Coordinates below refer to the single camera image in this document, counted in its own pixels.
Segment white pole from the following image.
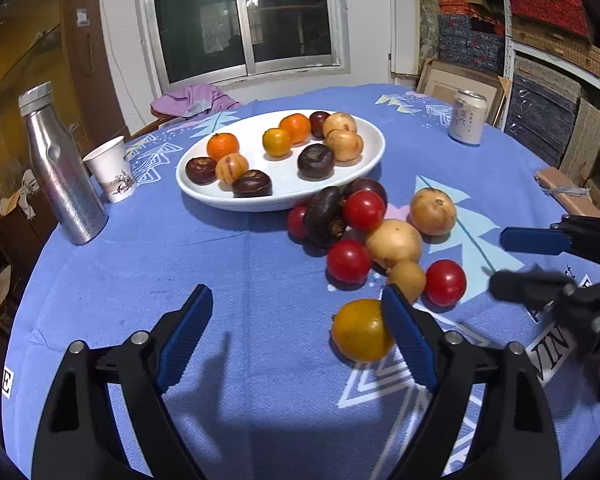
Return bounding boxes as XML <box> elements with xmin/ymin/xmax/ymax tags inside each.
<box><xmin>387</xmin><ymin>0</ymin><xmax>398</xmax><ymax>86</ymax></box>

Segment red tomato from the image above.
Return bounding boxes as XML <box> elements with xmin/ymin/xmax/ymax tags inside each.
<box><xmin>286</xmin><ymin>205</ymin><xmax>308</xmax><ymax>240</ymax></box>
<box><xmin>424</xmin><ymin>259</ymin><xmax>467</xmax><ymax>307</ymax></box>
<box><xmin>342</xmin><ymin>190</ymin><xmax>386</xmax><ymax>231</ymax></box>
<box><xmin>326</xmin><ymin>239</ymin><xmax>372</xmax><ymax>285</ymax></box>

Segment sliding window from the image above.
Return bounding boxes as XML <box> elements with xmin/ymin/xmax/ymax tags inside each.
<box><xmin>135</xmin><ymin>0</ymin><xmax>353</xmax><ymax>88</ymax></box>

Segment tan pear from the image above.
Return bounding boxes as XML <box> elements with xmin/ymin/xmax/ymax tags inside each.
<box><xmin>322</xmin><ymin>112</ymin><xmax>358</xmax><ymax>137</ymax></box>
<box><xmin>365</xmin><ymin>218</ymin><xmax>424</xmax><ymax>269</ymax></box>
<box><xmin>387</xmin><ymin>260</ymin><xmax>427</xmax><ymax>304</ymax></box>
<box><xmin>325</xmin><ymin>129</ymin><xmax>365</xmax><ymax>163</ymax></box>

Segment white drinks can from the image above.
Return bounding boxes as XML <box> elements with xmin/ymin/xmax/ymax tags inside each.
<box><xmin>448</xmin><ymin>89</ymin><xmax>488</xmax><ymax>147</ymax></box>

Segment dark purple plum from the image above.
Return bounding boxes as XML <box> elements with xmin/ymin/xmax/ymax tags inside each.
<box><xmin>344</xmin><ymin>177</ymin><xmax>388</xmax><ymax>206</ymax></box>
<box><xmin>309</xmin><ymin>111</ymin><xmax>331</xmax><ymax>140</ymax></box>

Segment pale orange pomegranate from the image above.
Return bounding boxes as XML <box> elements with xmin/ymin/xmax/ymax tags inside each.
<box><xmin>215</xmin><ymin>153</ymin><xmax>250</xmax><ymax>192</ymax></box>
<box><xmin>410</xmin><ymin>187</ymin><xmax>458</xmax><ymax>237</ymax></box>

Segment white paper cup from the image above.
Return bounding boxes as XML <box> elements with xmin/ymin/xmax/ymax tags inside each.
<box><xmin>83</xmin><ymin>136</ymin><xmax>137</xmax><ymax>204</ymax></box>

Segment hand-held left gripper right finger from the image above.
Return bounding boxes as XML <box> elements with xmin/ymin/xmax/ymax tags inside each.
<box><xmin>380</xmin><ymin>284</ymin><xmax>563</xmax><ymax>480</ymax></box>

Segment stack of blue patterned boxes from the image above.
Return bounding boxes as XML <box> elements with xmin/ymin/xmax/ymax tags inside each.
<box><xmin>437</xmin><ymin>0</ymin><xmax>506</xmax><ymax>73</ymax></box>

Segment stack of red boxes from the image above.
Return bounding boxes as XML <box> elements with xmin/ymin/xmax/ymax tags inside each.
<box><xmin>507</xmin><ymin>0</ymin><xmax>593</xmax><ymax>38</ymax></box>

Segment stack of picture frames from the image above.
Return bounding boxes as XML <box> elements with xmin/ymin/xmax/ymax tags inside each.
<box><xmin>417</xmin><ymin>57</ymin><xmax>513</xmax><ymax>128</ymax></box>

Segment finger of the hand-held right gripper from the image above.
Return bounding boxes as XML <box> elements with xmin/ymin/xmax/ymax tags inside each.
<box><xmin>489</xmin><ymin>267</ymin><xmax>578</xmax><ymax>311</ymax></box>
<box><xmin>500</xmin><ymin>215</ymin><xmax>600</xmax><ymax>266</ymax></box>

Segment wooden chair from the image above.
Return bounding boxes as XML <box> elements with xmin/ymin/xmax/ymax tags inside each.
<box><xmin>129</xmin><ymin>115</ymin><xmax>181</xmax><ymax>140</ymax></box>

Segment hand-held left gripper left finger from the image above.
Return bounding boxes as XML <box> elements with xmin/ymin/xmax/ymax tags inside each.
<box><xmin>31</xmin><ymin>284</ymin><xmax>214</xmax><ymax>480</ymax></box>

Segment purple cloth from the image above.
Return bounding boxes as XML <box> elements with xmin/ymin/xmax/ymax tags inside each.
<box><xmin>150</xmin><ymin>84</ymin><xmax>242</xmax><ymax>120</ymax></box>

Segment stack of dark boxes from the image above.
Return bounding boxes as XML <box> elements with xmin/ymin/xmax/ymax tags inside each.
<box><xmin>505</xmin><ymin>57</ymin><xmax>586</xmax><ymax>168</ymax></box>

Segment brown wooden cabinet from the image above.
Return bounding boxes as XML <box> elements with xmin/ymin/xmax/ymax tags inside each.
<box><xmin>0</xmin><ymin>0</ymin><xmax>131</xmax><ymax>321</ymax></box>

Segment white rag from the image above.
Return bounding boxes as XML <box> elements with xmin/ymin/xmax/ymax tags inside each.
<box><xmin>0</xmin><ymin>169</ymin><xmax>41</xmax><ymax>221</ymax></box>

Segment white oval plate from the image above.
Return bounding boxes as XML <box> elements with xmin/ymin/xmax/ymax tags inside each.
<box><xmin>175</xmin><ymin>109</ymin><xmax>386</xmax><ymax>212</ymax></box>

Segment white shelf rack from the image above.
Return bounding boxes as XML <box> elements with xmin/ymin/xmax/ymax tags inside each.
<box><xmin>497</xmin><ymin>0</ymin><xmax>600</xmax><ymax>221</ymax></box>

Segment dark brown mangosteen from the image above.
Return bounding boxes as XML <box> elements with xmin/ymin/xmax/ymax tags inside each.
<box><xmin>303</xmin><ymin>186</ymin><xmax>347</xmax><ymax>248</ymax></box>
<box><xmin>231</xmin><ymin>170</ymin><xmax>273</xmax><ymax>198</ymax></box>
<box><xmin>185</xmin><ymin>156</ymin><xmax>218</xmax><ymax>185</ymax></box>
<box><xmin>297</xmin><ymin>143</ymin><xmax>336</xmax><ymax>180</ymax></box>

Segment marble pattern panel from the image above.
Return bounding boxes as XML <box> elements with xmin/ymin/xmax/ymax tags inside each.
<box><xmin>417</xmin><ymin>0</ymin><xmax>441</xmax><ymax>63</ymax></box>

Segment stainless steel bottle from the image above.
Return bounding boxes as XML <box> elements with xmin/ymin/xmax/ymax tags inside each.
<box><xmin>18</xmin><ymin>81</ymin><xmax>109</xmax><ymax>246</ymax></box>

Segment orange mandarin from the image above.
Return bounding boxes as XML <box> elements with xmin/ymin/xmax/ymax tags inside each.
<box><xmin>206</xmin><ymin>132</ymin><xmax>241</xmax><ymax>162</ymax></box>
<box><xmin>279</xmin><ymin>113</ymin><xmax>312</xmax><ymax>145</ymax></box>

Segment brown paper parcel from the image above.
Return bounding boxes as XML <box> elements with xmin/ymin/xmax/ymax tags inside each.
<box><xmin>535</xmin><ymin>166</ymin><xmax>600</xmax><ymax>218</ymax></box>

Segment stack of woven boxes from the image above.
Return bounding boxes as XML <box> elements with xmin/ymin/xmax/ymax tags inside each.
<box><xmin>510</xmin><ymin>15</ymin><xmax>600</xmax><ymax>91</ymax></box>

